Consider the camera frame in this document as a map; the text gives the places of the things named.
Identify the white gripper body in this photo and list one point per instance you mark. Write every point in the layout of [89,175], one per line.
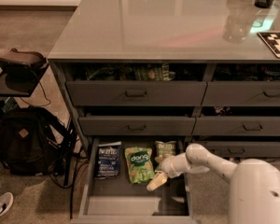
[169,166]

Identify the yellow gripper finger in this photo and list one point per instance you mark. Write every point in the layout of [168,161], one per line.
[158,180]

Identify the green Kettle jalapeno chip bag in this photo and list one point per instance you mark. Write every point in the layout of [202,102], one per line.
[163,151]

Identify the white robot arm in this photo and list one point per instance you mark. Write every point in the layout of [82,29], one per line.
[254,185]

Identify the green Dang chip bag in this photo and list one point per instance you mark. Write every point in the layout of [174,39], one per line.
[139,164]

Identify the bottom right drawer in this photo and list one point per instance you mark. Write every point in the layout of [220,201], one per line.
[244,149]

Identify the middle right drawer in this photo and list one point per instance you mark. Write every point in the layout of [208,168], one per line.
[237,126]

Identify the blue Kettle chip bag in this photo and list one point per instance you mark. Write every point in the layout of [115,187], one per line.
[107,160]

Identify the open bottom left drawer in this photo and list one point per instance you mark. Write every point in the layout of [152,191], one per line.
[118,201]

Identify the top right drawer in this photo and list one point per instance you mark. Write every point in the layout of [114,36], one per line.
[242,93]

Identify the middle left drawer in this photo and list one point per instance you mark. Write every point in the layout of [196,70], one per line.
[136,125]

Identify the green chip bag in top drawer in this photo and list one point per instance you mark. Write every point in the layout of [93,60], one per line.
[153,72]

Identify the grey drawer cabinet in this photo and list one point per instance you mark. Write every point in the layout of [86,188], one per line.
[201,40]

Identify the top left drawer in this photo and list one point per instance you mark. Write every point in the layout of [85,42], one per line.
[135,93]

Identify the black backpack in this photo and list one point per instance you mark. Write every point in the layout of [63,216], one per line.
[32,142]

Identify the checkered marker board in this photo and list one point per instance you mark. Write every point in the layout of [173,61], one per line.
[272,41]

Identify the white sneaker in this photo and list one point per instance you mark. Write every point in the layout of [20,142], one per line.
[6,201]

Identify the black device on side table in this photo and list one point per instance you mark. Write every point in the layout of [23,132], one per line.
[20,63]

